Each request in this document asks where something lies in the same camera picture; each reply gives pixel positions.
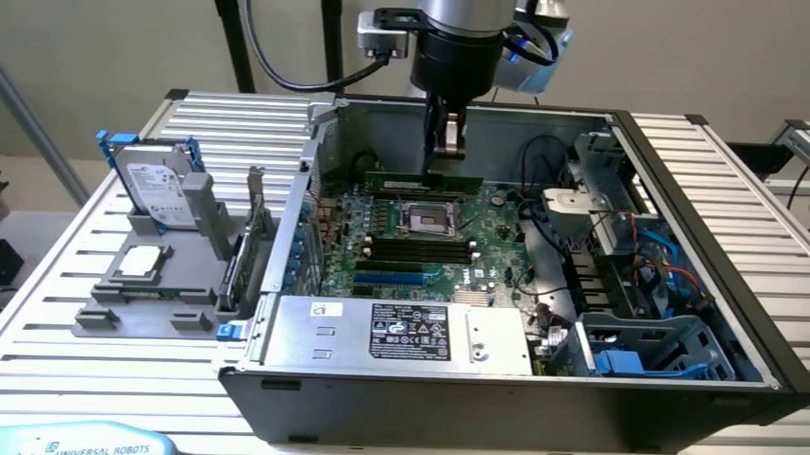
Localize hard disk in blue carrier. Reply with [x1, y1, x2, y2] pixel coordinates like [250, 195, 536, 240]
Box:
[97, 129, 209, 234]

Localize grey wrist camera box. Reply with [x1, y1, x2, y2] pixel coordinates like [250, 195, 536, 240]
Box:
[357, 8, 421, 61]

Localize silver metal drive cage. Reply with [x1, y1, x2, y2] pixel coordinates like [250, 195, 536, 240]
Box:
[541, 131, 661, 257]

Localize CPU socket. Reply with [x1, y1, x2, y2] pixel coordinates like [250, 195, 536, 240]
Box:
[390, 200, 462, 239]

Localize black stand pole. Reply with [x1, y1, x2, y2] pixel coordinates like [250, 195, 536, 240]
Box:
[213, 0, 258, 94]

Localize green motherboard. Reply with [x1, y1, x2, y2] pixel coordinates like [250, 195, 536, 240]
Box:
[314, 182, 550, 307]

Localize small silver heatsink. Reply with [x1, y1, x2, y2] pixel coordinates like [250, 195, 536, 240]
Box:
[452, 289, 497, 308]

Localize blue disk connector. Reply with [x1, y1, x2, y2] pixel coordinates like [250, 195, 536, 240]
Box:
[594, 349, 646, 377]

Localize graphics card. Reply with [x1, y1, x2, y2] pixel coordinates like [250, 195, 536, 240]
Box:
[217, 165, 275, 315]

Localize red wire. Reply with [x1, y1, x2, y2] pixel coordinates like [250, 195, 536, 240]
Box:
[626, 213, 705, 291]

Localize light blue robot joint cap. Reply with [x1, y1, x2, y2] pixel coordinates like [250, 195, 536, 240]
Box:
[0, 420, 181, 455]

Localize black open PC case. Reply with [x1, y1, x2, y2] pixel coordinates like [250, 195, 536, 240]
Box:
[217, 93, 810, 449]

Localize green RAM stick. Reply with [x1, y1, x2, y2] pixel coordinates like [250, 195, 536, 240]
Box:
[364, 171, 486, 196]
[122, 285, 211, 300]

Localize blue expansion slot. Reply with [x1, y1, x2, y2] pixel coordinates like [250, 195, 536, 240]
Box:
[353, 268, 428, 287]

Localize grey plastic disk bay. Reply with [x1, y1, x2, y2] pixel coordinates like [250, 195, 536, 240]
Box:
[549, 311, 741, 381]

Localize black expansion slot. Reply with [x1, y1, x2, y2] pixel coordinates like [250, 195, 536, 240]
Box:
[354, 258, 425, 274]

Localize black RAM slots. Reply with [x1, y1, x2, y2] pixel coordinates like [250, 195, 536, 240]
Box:
[361, 233, 478, 265]

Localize thick black camera cable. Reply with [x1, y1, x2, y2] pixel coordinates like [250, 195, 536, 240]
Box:
[242, 0, 396, 94]

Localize aluminium side table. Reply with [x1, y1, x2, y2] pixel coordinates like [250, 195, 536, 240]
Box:
[725, 117, 810, 191]

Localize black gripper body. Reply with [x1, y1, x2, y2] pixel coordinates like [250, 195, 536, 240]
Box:
[409, 27, 506, 101]

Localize silver CPU chip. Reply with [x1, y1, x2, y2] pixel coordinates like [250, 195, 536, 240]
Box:
[118, 245, 174, 282]

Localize blue wire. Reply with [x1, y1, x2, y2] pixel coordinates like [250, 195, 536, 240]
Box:
[637, 227, 705, 304]

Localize silver power supply unit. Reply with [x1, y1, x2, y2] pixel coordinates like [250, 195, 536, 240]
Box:
[251, 295, 534, 376]

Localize grey parts rack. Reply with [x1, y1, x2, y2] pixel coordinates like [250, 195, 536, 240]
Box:
[71, 172, 275, 340]

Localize grey metal frame bar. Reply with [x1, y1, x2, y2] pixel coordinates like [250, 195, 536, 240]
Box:
[0, 60, 91, 208]

